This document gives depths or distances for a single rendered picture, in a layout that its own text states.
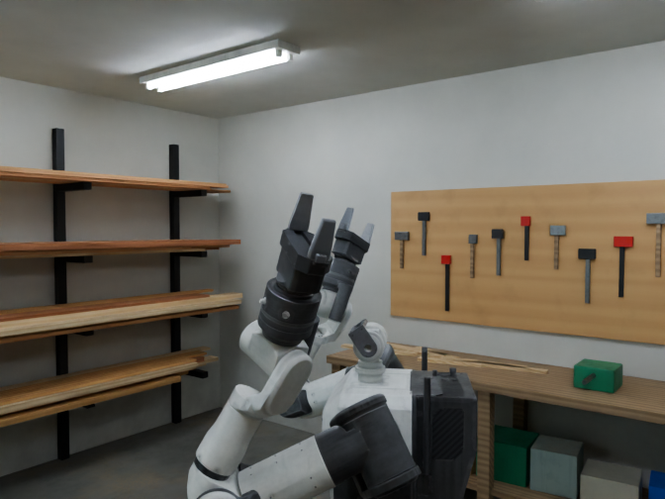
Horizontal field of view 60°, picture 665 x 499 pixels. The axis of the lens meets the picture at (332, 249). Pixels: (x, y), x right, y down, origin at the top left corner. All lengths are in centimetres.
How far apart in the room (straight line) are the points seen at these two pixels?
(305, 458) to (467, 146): 321
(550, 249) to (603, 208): 38
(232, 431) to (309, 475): 15
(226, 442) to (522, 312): 303
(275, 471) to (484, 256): 304
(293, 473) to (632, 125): 306
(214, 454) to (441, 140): 335
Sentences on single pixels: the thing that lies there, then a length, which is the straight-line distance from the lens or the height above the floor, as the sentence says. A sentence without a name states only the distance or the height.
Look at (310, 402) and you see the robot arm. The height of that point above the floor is 124.
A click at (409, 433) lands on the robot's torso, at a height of 131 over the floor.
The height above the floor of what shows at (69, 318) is 109.
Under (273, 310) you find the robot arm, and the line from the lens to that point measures 88.
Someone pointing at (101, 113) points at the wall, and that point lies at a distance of 489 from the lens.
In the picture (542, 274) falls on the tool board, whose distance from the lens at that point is 376.
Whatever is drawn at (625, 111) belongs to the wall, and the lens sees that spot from 372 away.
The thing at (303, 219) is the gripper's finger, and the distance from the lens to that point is 91.
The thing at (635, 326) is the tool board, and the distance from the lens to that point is 367.
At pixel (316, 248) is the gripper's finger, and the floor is 166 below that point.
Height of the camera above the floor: 169
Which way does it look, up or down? 2 degrees down
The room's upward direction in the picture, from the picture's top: straight up
